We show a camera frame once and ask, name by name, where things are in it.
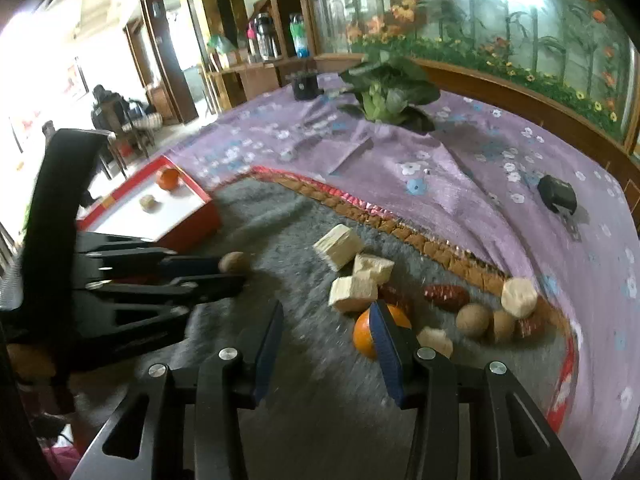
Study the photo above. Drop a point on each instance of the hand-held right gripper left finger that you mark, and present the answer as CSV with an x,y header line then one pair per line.
x,y
267,350

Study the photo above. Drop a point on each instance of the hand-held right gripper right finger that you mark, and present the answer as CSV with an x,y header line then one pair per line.
x,y
387,355

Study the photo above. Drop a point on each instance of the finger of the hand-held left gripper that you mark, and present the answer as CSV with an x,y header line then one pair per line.
x,y
200,292
190,263

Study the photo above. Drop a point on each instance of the orange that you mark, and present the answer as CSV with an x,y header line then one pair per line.
x,y
362,332
167,178

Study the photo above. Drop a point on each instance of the brown round fruit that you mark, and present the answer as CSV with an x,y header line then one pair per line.
x,y
235,262
472,321

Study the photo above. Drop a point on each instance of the red and white tray box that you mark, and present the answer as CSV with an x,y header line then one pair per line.
x,y
130,220

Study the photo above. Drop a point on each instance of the grey mat with red border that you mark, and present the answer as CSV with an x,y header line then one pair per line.
x,y
310,370

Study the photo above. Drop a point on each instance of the wooden chair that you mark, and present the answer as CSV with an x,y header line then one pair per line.
x,y
131,127

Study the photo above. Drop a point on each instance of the wooden side cabinet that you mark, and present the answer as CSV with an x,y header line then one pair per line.
x,y
250,80

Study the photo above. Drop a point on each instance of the purple floral cloth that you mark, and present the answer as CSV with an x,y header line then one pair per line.
x,y
450,160

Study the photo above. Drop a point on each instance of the black cup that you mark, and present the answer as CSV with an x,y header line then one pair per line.
x,y
305,85

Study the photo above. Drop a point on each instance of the green plastic bag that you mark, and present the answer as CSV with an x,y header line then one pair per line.
x,y
220,44

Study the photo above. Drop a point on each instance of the red bottle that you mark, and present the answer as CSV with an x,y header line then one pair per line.
x,y
250,40

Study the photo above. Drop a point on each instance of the small black device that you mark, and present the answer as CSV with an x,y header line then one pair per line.
x,y
557,195

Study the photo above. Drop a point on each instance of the green water bottle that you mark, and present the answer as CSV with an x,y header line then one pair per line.
x,y
299,35

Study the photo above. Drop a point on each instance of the leafy green vegetable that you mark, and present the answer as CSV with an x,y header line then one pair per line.
x,y
387,85

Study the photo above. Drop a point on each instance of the framed wall painting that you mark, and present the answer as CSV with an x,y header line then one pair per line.
x,y
75,80

